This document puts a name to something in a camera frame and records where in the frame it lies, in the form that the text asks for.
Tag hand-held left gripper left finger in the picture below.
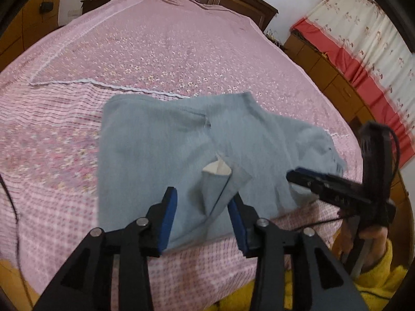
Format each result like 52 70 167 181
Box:
32 186 178 311

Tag orange wooden wardrobe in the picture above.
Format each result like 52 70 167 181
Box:
0 0 65 68

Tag pink floral bedspread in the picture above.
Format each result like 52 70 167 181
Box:
0 0 365 299

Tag thin metal wire rack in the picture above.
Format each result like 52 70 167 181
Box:
263 29 290 52

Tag right hand-held gripper cable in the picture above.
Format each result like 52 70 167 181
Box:
279 126 403 234

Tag grey pants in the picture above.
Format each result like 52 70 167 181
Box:
97 91 346 251

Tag person's yellow garment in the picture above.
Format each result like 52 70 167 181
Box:
207 280 260 311

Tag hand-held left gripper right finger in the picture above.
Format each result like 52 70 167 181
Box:
227 193 370 311

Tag orange wooden cabinet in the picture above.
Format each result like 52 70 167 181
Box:
283 31 411 214

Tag person's right hand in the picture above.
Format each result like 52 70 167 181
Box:
339 218 390 274

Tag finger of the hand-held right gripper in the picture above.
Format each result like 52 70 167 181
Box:
287 170 365 214
294 167 338 180

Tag red and white curtain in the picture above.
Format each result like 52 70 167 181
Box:
290 0 415 169

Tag person's right forearm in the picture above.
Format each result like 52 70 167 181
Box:
352 240 411 302

